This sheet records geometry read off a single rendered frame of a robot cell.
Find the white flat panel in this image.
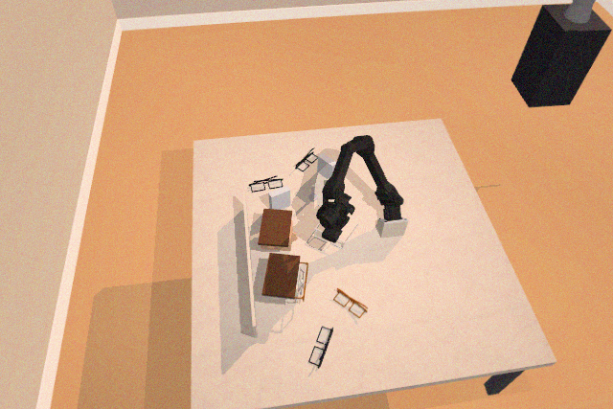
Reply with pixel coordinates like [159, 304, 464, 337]
[242, 193, 258, 338]

